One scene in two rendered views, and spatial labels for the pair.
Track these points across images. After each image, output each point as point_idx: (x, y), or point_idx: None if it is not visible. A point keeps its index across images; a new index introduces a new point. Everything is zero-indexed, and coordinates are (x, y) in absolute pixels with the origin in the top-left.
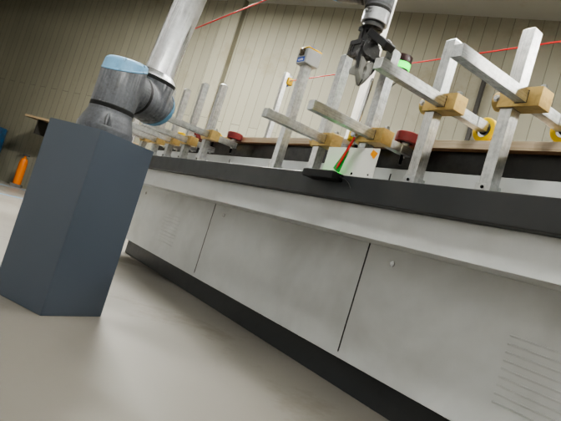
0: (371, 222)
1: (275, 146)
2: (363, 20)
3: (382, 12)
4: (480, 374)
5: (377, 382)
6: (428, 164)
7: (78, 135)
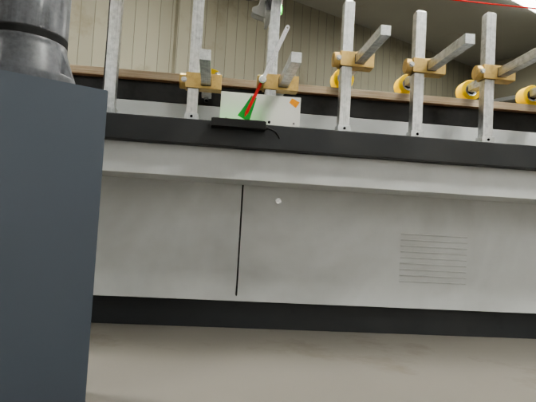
0: (305, 169)
1: None
2: None
3: None
4: (386, 266)
5: (287, 305)
6: None
7: (54, 101)
